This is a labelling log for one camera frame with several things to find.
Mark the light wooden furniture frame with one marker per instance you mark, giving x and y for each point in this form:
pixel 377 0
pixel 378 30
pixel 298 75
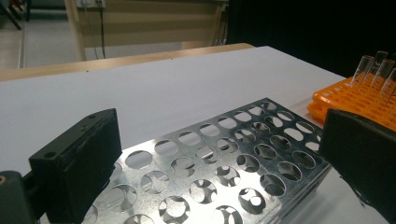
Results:
pixel 149 28

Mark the white wall socket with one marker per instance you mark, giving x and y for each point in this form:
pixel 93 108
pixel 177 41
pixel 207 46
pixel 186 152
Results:
pixel 90 3

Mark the group of clear test tubes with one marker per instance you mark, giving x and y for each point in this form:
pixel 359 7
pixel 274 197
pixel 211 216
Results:
pixel 362 67

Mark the orange plastic test tube rack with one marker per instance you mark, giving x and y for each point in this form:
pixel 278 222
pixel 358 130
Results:
pixel 342 96

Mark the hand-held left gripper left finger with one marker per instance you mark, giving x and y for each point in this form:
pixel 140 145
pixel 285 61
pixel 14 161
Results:
pixel 77 161

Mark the silver metal test tube rack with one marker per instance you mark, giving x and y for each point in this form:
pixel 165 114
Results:
pixel 224 160

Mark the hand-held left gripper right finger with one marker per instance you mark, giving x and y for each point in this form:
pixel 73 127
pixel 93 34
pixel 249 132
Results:
pixel 364 155

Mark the black stand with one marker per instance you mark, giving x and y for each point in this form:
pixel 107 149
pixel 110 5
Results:
pixel 11 15

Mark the black curtain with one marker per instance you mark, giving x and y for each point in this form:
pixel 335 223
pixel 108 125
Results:
pixel 311 28

